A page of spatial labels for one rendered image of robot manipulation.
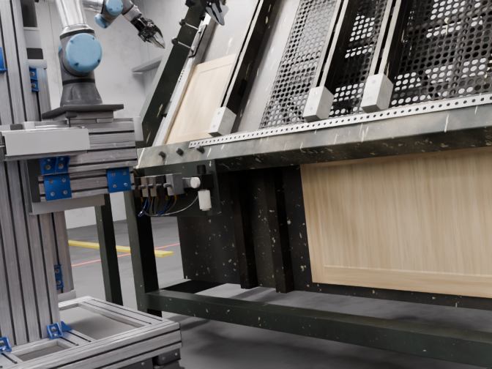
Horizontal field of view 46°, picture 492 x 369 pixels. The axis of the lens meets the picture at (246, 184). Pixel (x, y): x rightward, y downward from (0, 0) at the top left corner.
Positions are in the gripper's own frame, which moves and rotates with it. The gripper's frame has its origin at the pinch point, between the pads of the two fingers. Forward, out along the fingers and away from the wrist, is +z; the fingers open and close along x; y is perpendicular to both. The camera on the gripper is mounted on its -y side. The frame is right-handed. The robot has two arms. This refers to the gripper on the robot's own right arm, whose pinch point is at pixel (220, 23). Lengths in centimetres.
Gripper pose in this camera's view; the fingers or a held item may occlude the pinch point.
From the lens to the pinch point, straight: 227.8
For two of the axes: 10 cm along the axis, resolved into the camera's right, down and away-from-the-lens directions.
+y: 6.5, -5.6, 5.2
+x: -6.1, 0.3, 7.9
